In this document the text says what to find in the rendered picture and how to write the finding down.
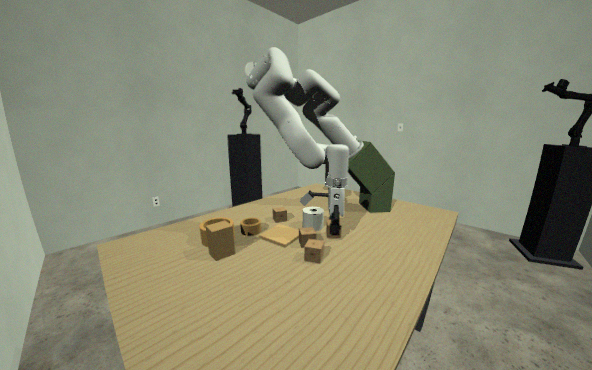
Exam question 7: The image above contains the brown cardboard carton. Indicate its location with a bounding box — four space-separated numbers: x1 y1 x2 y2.
304 239 324 264
299 227 316 248
326 219 342 238
273 207 287 223

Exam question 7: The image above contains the brown rectangular block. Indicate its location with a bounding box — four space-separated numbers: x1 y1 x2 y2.
206 221 235 261

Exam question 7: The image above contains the light tan square board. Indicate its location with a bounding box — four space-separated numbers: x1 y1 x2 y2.
259 224 299 248

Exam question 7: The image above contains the tan wooden ring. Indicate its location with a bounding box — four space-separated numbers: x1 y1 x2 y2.
199 217 235 247

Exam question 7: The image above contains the tan hollow ring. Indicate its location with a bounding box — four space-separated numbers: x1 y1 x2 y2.
240 218 261 236

